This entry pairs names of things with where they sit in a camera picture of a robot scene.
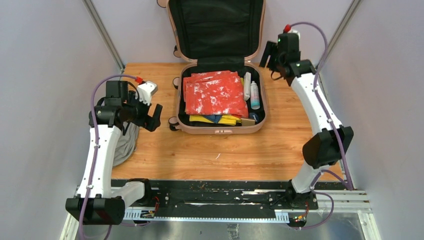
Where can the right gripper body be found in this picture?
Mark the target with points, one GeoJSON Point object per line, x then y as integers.
{"type": "Point", "coordinates": [280, 62]}

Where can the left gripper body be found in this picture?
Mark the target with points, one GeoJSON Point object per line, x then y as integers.
{"type": "Point", "coordinates": [137, 112]}

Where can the white long box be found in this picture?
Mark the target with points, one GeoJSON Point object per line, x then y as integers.
{"type": "Point", "coordinates": [247, 86]}

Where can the white spray bottle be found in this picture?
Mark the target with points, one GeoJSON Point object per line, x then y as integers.
{"type": "Point", "coordinates": [254, 96]}

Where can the pink hard-shell suitcase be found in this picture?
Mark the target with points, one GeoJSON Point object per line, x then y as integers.
{"type": "Point", "coordinates": [216, 35]}

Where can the blue garment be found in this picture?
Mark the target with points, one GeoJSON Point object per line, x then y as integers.
{"type": "Point", "coordinates": [217, 119]}

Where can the red white patterned garment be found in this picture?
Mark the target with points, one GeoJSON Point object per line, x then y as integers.
{"type": "Point", "coordinates": [214, 93]}

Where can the tan square box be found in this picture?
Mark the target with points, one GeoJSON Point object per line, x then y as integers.
{"type": "Point", "coordinates": [247, 122]}

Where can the yellow garment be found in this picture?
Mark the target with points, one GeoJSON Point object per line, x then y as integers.
{"type": "Point", "coordinates": [200, 118]}

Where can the dark blue round tin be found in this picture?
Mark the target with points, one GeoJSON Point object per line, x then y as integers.
{"type": "Point", "coordinates": [254, 116]}

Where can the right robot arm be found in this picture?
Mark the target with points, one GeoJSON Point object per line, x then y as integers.
{"type": "Point", "coordinates": [330, 139]}

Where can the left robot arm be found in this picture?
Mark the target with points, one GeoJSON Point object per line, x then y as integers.
{"type": "Point", "coordinates": [99, 165]}

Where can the grey cloth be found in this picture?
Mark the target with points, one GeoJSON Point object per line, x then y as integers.
{"type": "Point", "coordinates": [127, 144]}

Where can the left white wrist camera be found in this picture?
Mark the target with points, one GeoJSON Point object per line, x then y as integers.
{"type": "Point", "coordinates": [146, 91]}

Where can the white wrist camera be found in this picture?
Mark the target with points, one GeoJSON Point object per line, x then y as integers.
{"type": "Point", "coordinates": [146, 91]}
{"type": "Point", "coordinates": [288, 29]}

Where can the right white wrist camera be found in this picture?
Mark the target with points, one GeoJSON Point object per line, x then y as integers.
{"type": "Point", "coordinates": [288, 29]}

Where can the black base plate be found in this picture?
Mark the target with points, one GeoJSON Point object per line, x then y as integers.
{"type": "Point", "coordinates": [218, 201]}

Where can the aluminium frame rail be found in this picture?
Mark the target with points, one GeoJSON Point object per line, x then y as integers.
{"type": "Point", "coordinates": [332, 198]}

